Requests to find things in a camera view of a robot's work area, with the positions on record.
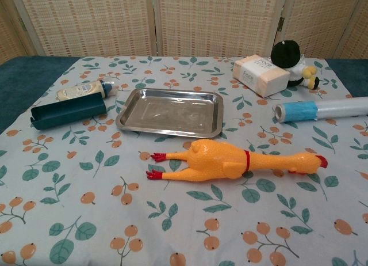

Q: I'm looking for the orange rubber toy chicken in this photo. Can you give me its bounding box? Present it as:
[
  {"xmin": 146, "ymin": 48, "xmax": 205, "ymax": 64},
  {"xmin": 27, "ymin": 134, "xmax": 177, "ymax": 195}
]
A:
[{"xmin": 145, "ymin": 138, "xmax": 328, "ymax": 182}]

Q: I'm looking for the stainless steel tray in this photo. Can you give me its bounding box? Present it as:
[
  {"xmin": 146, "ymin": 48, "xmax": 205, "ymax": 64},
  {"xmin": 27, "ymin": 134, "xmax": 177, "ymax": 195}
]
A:
[{"xmin": 116, "ymin": 88, "xmax": 225, "ymax": 138}]

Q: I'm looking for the small cream bottle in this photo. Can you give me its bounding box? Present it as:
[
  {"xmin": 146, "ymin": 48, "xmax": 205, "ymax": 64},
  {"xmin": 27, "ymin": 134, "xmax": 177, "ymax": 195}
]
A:
[{"xmin": 56, "ymin": 79, "xmax": 116, "ymax": 102}]

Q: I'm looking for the floral tablecloth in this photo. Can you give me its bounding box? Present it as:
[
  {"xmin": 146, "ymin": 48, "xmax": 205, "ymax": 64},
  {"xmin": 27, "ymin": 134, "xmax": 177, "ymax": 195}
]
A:
[{"xmin": 0, "ymin": 56, "xmax": 368, "ymax": 266}]

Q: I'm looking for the black white plush toy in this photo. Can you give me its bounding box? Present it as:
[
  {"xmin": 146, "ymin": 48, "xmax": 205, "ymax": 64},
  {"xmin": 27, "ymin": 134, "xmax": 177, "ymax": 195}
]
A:
[{"xmin": 270, "ymin": 40, "xmax": 321, "ymax": 90}]

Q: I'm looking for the pink soap box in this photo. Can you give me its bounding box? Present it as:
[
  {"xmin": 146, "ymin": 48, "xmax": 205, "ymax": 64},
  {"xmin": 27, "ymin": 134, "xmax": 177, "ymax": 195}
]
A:
[{"xmin": 232, "ymin": 54, "xmax": 291, "ymax": 98}]

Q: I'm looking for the clear wrap roll blue label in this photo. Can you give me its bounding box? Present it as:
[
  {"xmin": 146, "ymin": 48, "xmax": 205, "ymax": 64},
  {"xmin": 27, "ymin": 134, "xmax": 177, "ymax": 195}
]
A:
[{"xmin": 273, "ymin": 96, "xmax": 368, "ymax": 123}]

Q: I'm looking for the dark teal cylindrical case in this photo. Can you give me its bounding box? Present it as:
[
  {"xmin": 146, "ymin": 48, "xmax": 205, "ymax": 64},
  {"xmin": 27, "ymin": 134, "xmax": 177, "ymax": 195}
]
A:
[{"xmin": 30, "ymin": 93, "xmax": 108, "ymax": 131}]

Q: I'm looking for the woven folding screen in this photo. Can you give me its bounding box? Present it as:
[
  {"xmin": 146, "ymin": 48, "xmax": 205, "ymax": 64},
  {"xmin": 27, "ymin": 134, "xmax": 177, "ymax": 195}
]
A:
[{"xmin": 0, "ymin": 0, "xmax": 368, "ymax": 59}]

